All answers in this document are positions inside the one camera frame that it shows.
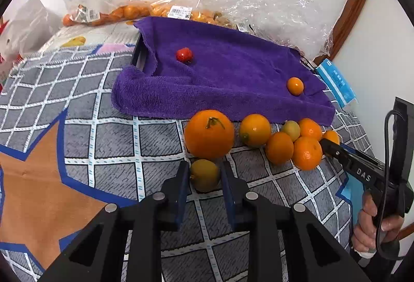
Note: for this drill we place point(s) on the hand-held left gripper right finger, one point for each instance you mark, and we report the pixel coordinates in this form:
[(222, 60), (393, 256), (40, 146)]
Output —
[(228, 194)]

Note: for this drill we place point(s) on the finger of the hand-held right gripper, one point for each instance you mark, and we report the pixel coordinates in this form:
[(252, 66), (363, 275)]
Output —
[(334, 150)]

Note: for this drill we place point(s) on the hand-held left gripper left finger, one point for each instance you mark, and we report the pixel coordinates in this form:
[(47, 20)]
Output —
[(183, 191)]

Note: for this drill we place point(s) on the medium orange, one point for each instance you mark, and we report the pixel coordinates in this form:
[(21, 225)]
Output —
[(255, 130), (332, 135), (307, 153), (279, 148), (310, 127)]

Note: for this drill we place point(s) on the yellow-green citrus fruit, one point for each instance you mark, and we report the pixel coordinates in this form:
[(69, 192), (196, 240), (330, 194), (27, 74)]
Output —
[(204, 176), (290, 128)]

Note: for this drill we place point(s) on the large round orange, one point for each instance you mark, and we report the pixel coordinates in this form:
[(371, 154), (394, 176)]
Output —
[(209, 135)]

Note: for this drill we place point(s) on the small orange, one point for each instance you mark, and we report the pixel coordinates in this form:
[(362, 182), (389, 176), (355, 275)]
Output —
[(295, 85)]

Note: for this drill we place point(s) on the purple towel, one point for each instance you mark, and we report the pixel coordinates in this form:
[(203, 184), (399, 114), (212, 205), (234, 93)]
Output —
[(226, 78)]

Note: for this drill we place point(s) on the small red fruit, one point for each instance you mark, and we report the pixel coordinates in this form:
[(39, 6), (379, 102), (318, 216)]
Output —
[(184, 55)]

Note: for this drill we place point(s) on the person's right hand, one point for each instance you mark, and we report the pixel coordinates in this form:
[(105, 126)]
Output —
[(364, 230)]

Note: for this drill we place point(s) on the blue tissue pack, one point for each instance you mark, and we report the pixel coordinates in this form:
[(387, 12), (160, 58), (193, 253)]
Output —
[(338, 83)]

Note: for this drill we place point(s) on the grey checked printed blanket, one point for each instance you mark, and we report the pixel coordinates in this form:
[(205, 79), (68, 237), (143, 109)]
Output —
[(110, 143)]

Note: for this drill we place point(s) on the large clear plastic bag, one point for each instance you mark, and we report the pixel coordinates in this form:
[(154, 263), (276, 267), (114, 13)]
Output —
[(258, 0)]

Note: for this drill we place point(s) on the white printed sheet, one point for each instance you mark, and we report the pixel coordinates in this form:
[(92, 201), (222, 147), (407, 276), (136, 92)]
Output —
[(106, 34)]

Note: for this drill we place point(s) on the bagged small kumquats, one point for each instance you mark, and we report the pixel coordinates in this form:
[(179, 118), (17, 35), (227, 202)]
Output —
[(203, 15)]

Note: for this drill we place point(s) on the bagged oranges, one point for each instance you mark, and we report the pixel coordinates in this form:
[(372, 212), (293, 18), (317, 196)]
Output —
[(124, 13)]

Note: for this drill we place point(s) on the white plastic bag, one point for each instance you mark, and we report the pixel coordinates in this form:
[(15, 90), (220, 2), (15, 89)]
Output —
[(30, 23)]

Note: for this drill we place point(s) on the red paper bag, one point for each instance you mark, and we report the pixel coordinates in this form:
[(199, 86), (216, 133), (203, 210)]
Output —
[(3, 28)]

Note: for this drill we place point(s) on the wooden door frame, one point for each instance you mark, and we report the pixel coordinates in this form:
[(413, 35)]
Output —
[(354, 10)]

